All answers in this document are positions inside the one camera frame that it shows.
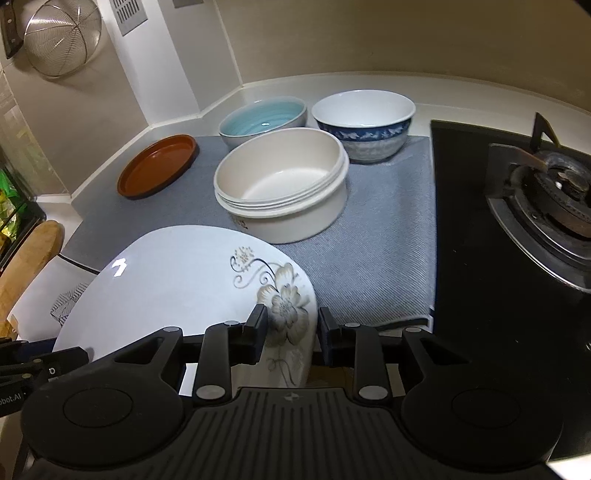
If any brown plate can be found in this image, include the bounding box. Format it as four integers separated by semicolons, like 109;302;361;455
117;134;199;200

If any green yellow snack packet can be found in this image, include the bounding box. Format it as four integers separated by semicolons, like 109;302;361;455
0;167;29;241

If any hanging kitchen knife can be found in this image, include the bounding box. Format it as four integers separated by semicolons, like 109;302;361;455
0;0;24;60

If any blue white patterned bowl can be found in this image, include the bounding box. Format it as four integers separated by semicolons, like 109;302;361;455
311;90;417;164

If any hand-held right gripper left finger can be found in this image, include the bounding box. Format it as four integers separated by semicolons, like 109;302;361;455
88;304;269;402

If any cream ribbed-rim bowl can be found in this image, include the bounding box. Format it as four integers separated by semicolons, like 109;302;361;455
213;128;350;244

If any light blue ribbed bowl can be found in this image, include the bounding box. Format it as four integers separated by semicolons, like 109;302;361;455
218;96;308;151

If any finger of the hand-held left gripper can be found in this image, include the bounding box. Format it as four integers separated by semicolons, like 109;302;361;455
28;347;91;370

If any white floral plate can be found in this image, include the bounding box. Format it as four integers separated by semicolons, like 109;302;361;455
53;224;318;398

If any wooden cutting board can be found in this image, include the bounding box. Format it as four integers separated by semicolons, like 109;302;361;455
0;220;65;337

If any grey vent grille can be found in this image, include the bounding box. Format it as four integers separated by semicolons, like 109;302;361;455
110;0;149;35

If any white patterned mat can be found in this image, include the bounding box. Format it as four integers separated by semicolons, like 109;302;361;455
9;255;100;342

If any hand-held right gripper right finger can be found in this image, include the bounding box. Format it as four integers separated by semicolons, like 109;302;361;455
318;305;497;401

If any black rack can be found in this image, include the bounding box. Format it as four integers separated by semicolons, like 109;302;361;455
0;152;47;272

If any wire fan guard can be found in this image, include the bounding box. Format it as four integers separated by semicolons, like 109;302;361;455
24;0;103;80

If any grey mat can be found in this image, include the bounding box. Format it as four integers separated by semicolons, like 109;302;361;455
60;134;437;333

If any black glass gas stove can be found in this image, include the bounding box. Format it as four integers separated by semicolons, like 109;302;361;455
429;119;591;462

